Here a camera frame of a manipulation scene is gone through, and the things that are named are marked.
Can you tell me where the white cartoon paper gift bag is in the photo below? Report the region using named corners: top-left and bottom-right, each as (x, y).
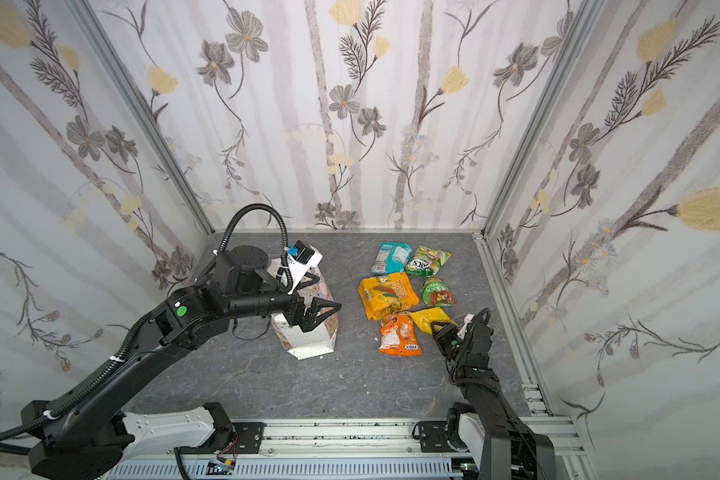
top-left (269, 256), bottom-right (341, 360)

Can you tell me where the orange snack bag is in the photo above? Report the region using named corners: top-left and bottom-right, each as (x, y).
top-left (378, 312), bottom-right (422, 357)

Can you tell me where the yellow chips bag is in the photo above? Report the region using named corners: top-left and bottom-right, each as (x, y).
top-left (358, 272), bottom-right (420, 321)

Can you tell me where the green yellow snack bag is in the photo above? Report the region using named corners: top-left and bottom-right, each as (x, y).
top-left (404, 246), bottom-right (451, 277)

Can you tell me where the teal snack packet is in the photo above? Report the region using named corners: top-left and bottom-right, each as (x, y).
top-left (371, 242), bottom-right (413, 275)

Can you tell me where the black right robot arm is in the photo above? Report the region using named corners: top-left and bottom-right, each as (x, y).
top-left (432, 322), bottom-right (557, 479)

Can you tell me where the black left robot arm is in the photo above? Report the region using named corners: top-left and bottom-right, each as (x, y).
top-left (22, 245), bottom-right (341, 479)

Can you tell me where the yellow snack packet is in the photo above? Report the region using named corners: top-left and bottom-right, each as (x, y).
top-left (410, 307), bottom-right (453, 335)

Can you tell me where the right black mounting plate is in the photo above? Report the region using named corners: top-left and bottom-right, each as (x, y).
top-left (412, 420), bottom-right (454, 453)

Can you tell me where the black mounting plate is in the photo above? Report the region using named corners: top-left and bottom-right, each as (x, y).
top-left (412, 420), bottom-right (454, 453)
top-left (231, 421), bottom-right (266, 455)

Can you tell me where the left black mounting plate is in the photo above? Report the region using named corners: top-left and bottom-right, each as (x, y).
top-left (231, 421), bottom-right (266, 455)

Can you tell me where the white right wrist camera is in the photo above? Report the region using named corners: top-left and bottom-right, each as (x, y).
top-left (457, 314), bottom-right (475, 340)

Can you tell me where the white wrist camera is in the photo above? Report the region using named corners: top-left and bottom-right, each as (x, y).
top-left (457, 314), bottom-right (475, 340)
top-left (288, 240), bottom-right (323, 293)

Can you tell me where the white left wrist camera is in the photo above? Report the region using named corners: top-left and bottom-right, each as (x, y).
top-left (288, 240), bottom-right (323, 293)

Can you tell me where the black left corrugated cable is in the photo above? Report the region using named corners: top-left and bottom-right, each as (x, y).
top-left (0, 203), bottom-right (292, 457)

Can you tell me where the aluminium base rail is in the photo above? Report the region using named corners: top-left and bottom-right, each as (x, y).
top-left (104, 386), bottom-right (595, 479)

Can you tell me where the white slotted cable duct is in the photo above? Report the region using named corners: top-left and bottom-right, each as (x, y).
top-left (104, 458), bottom-right (457, 480)

